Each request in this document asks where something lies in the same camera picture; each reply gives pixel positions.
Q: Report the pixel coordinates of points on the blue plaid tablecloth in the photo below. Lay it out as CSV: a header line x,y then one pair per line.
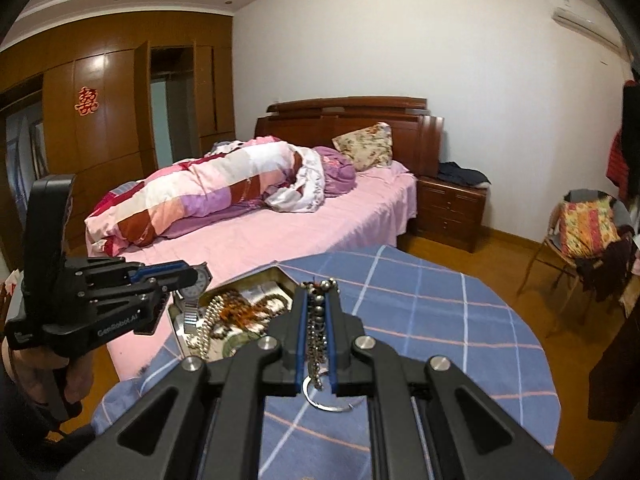
x,y
450,320

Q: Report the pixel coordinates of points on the red paper decoration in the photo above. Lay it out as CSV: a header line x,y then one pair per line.
x,y
86,101

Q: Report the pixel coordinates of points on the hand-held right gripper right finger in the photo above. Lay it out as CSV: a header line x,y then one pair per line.
x,y
332,350

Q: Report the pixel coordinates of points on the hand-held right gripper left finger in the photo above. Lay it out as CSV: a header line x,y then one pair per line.
x,y
299,340

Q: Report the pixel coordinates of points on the red hanging jacket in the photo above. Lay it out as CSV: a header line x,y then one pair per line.
x,y
616,160

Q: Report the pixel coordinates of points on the dark maroon garment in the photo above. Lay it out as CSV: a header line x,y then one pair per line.
x,y
605,270

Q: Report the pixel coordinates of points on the wooden bed with pink sheet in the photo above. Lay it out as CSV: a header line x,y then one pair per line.
x,y
300,220

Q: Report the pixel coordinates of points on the black hanging coat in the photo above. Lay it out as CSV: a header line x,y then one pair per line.
x,y
631,110

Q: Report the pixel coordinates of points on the green jade bangle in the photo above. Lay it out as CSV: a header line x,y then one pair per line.
x,y
235,345

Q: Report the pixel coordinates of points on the colourful patterned cushion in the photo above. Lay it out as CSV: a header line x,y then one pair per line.
x,y
587,227

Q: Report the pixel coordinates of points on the pink tin box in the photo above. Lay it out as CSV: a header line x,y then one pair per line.
x,y
282,280

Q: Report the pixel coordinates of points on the brown wooden wardrobe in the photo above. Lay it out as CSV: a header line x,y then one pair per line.
x,y
115,135

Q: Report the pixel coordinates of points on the dark folded clothes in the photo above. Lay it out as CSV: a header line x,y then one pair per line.
x,y
465,175

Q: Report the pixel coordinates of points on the dark wooden desk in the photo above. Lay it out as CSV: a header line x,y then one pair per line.
x,y
615,370

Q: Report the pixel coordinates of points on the purple garment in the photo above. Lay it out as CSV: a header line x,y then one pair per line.
x,y
337,175

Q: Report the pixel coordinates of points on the white air conditioner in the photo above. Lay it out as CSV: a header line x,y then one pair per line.
x,y
580,15

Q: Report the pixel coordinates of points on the floral pillow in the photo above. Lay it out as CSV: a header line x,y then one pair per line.
x,y
365,145

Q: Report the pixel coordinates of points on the wooden nightstand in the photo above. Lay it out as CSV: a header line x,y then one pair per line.
x,y
450,210

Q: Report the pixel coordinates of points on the person's left hand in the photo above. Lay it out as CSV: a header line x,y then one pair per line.
x,y
35,375

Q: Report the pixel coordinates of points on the silver wristwatch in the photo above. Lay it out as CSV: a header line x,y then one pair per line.
x,y
200,282

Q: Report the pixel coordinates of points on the pink patchwork quilt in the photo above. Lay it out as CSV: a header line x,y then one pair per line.
x,y
200,195

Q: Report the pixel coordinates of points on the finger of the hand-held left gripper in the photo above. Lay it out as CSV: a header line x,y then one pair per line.
x,y
160,270
125,296

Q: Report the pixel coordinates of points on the metal frame chair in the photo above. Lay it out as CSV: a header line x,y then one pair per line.
x,y
542,255

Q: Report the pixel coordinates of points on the printed papers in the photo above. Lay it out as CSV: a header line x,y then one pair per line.
x,y
260,292

